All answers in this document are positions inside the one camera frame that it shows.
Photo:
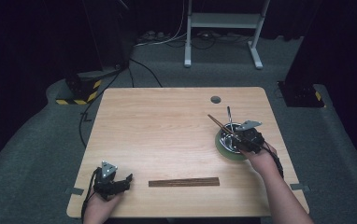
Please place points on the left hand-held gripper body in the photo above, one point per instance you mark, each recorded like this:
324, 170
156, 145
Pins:
106, 182

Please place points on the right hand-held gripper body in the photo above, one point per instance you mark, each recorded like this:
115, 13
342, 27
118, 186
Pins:
250, 137

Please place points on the green bowl with metal inside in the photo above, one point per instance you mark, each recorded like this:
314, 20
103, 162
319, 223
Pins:
226, 149

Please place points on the pair of brown chopsticks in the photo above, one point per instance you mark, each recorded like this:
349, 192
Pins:
221, 125

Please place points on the metal spoon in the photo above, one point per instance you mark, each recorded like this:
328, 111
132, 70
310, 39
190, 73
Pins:
230, 118

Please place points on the person's left hand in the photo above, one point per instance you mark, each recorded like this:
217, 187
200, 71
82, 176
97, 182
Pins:
100, 208

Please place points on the grey tape strip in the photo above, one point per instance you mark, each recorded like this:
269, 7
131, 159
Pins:
74, 191
299, 187

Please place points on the bundle of brown chopsticks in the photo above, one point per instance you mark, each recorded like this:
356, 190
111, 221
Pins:
184, 182

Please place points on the black stand base yellow mark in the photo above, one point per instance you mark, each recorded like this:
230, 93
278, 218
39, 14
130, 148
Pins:
301, 93

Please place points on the black yellow striped stand base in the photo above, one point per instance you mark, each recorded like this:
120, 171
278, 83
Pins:
80, 90

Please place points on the white metal stand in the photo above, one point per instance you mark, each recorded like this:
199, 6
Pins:
225, 20

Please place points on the power strip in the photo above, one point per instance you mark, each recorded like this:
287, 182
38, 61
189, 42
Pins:
151, 35

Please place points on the black stand column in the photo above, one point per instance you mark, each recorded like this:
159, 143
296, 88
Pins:
108, 34

